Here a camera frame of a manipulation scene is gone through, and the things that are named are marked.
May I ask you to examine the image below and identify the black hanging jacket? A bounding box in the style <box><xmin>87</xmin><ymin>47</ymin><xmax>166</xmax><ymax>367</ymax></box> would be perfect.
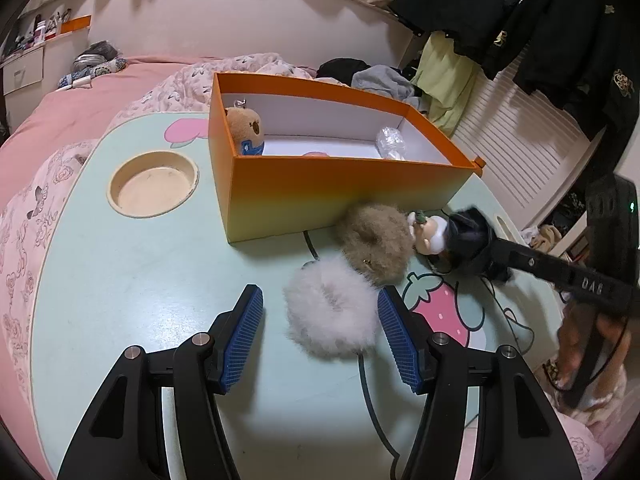
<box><xmin>387</xmin><ymin>0</ymin><xmax>522</xmax><ymax>61</ymax></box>

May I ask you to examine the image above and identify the green cartoon lap table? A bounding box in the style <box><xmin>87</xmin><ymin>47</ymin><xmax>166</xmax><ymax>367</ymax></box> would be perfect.
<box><xmin>30</xmin><ymin>110</ymin><xmax>566</xmax><ymax>480</ymax></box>

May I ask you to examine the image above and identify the bubble-wrapped small item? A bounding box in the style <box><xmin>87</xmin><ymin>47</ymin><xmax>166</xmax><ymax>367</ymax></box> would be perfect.
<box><xmin>375</xmin><ymin>126</ymin><xmax>407</xmax><ymax>161</ymax></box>

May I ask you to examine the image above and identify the person's right hand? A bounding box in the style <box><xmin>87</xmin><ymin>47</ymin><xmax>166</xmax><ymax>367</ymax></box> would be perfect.
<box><xmin>557</xmin><ymin>304</ymin><xmax>633</xmax><ymax>386</ymax></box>

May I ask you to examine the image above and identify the cluster of small bottles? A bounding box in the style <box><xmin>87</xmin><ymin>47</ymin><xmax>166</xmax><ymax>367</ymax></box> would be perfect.
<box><xmin>4</xmin><ymin>9</ymin><xmax>72</xmax><ymax>56</ymax></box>

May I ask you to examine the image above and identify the black cable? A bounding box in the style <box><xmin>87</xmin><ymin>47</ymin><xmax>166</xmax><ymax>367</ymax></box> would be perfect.
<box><xmin>301</xmin><ymin>229</ymin><xmax>403</xmax><ymax>480</ymax></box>

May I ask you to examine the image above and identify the white drawer nightstand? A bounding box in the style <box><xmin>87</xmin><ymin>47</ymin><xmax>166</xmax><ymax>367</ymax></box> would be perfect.
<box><xmin>0</xmin><ymin>35</ymin><xmax>49</xmax><ymax>97</ymax></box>

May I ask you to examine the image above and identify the brown furry scrunchie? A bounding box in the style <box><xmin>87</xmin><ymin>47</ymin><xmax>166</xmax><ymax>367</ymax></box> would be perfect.
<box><xmin>336</xmin><ymin>202</ymin><xmax>416</xmax><ymax>283</ymax></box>

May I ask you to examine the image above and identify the white slatted panel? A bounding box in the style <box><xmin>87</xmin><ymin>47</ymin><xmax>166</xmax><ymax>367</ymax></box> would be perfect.
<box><xmin>450</xmin><ymin>0</ymin><xmax>606</xmax><ymax>223</ymax></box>

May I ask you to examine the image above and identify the white furry scrunchie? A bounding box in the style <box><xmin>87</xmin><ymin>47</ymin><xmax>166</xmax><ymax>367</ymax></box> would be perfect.
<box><xmin>282</xmin><ymin>255</ymin><xmax>381</xmax><ymax>360</ymax></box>

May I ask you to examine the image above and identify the pink bed sheet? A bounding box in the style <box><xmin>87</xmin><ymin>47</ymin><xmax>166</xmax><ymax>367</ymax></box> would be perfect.
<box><xmin>0</xmin><ymin>55</ymin><xmax>221</xmax><ymax>171</ymax></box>

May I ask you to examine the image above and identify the grey knit cloth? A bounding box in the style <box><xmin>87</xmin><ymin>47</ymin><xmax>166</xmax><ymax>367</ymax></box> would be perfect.
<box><xmin>74</xmin><ymin>40</ymin><xmax>119</xmax><ymax>73</ymax></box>

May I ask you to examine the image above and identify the person's right forearm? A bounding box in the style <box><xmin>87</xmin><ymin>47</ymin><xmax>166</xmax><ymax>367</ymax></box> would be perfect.
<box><xmin>542</xmin><ymin>355</ymin><xmax>636</xmax><ymax>423</ymax></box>

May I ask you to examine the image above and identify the white-headed doll keychain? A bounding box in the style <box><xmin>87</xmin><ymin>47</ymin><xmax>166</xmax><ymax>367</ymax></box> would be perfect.
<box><xmin>407</xmin><ymin>211</ymin><xmax>451</xmax><ymax>256</ymax></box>

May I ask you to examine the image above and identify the black crumpled garment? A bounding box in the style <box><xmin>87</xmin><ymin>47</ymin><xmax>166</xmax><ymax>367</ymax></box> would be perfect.
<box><xmin>316</xmin><ymin>58</ymin><xmax>373</xmax><ymax>86</ymax></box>

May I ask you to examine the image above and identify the orange cardboard box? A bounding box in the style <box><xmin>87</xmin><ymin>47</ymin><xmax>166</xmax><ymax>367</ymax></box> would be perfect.
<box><xmin>207</xmin><ymin>72</ymin><xmax>487</xmax><ymax>245</ymax></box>

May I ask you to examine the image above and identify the beige cloth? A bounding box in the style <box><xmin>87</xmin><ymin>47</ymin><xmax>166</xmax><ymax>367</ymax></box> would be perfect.
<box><xmin>529</xmin><ymin>224</ymin><xmax>565</xmax><ymax>252</ymax></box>

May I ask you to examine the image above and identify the black satin lace-trimmed cloth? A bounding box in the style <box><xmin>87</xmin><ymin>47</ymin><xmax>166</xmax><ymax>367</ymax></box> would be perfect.
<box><xmin>440</xmin><ymin>205</ymin><xmax>513</xmax><ymax>286</ymax></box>

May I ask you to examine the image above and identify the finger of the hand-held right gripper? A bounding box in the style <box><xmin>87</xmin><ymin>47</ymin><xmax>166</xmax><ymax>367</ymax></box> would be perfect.
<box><xmin>490</xmin><ymin>236</ymin><xmax>563</xmax><ymax>286</ymax></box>

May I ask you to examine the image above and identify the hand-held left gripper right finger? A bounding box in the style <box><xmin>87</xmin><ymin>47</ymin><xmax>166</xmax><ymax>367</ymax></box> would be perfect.
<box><xmin>376</xmin><ymin>286</ymin><xmax>581</xmax><ymax>480</ymax></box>

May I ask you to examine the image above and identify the yellow-green hanging garment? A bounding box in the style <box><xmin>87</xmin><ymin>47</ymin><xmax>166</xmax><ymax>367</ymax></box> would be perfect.
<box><xmin>412</xmin><ymin>30</ymin><xmax>482</xmax><ymax>134</ymax></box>

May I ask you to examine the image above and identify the grey crumpled garment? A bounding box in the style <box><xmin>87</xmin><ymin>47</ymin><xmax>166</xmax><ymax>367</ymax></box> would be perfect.
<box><xmin>350</xmin><ymin>65</ymin><xmax>424</xmax><ymax>112</ymax></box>

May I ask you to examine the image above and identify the brown capybara plush toy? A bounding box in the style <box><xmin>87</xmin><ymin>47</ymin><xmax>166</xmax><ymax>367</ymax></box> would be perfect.
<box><xmin>224</xmin><ymin>104</ymin><xmax>266</xmax><ymax>157</ymax></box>

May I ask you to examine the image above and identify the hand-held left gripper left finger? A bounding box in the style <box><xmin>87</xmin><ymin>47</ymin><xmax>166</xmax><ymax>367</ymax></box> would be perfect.
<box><xmin>57</xmin><ymin>284</ymin><xmax>265</xmax><ymax>480</ymax></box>

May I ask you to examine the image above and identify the blue patterned pillow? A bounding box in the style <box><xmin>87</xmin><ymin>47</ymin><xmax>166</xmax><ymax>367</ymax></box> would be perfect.
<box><xmin>57</xmin><ymin>57</ymin><xmax>129</xmax><ymax>91</ymax></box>

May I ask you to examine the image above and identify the black jacket with gold emblem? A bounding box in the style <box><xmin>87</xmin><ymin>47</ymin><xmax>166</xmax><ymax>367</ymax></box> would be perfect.
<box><xmin>482</xmin><ymin>0</ymin><xmax>640</xmax><ymax>142</ymax></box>

